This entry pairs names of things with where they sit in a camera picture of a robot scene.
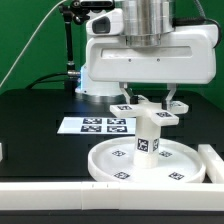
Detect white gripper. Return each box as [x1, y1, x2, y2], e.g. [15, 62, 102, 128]
[86, 9, 218, 109]

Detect white cross table base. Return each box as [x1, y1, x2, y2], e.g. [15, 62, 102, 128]
[110, 98, 189, 126]

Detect white round table top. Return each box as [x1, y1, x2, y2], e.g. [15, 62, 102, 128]
[88, 137, 206, 184]

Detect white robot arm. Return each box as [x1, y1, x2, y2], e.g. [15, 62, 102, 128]
[73, 0, 221, 114]

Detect white marker sheet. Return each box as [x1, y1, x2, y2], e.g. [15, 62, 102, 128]
[57, 117, 136, 135]

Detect white right fence bar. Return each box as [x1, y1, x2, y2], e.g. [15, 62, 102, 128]
[198, 144, 224, 184]

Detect white fence bar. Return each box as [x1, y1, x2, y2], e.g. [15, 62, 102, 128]
[198, 144, 224, 184]
[0, 182, 224, 211]

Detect white front fence bar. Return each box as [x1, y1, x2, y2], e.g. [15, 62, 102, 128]
[0, 182, 224, 211]

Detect white left fence piece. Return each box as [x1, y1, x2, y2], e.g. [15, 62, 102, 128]
[0, 142, 3, 162]

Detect black cables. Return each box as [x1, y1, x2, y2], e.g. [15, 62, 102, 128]
[25, 72, 70, 90]

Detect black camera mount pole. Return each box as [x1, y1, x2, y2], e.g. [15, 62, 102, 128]
[59, 0, 89, 95]

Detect black camera on mount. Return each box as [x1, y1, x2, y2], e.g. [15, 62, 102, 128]
[71, 0, 115, 10]

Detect white cable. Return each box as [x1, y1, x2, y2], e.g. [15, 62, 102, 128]
[0, 0, 68, 90]

